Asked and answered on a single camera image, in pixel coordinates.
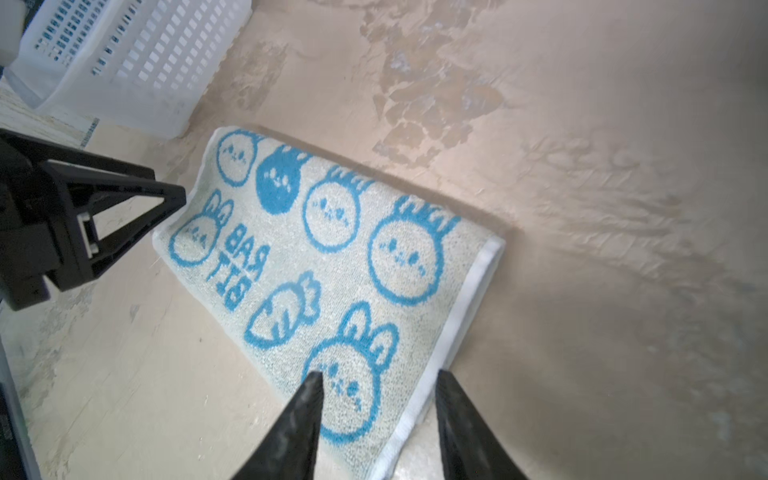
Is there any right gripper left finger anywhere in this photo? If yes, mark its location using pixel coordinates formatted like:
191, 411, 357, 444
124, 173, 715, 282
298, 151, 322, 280
233, 371, 324, 480

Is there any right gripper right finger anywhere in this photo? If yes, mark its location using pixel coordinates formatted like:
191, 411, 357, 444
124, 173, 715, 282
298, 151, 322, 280
435, 369, 528, 480

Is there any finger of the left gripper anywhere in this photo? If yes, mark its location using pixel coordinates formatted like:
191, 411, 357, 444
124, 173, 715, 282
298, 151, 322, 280
1, 128, 155, 180
41, 160, 186, 291

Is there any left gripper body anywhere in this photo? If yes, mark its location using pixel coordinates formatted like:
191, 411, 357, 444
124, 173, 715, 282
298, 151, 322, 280
1, 129, 63, 311

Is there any blue bunny towel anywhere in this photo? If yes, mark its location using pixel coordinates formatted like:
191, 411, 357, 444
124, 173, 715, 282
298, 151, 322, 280
153, 127, 505, 479

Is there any white plastic basket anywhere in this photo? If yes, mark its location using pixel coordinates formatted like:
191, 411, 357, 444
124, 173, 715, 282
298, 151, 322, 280
4, 0, 252, 139

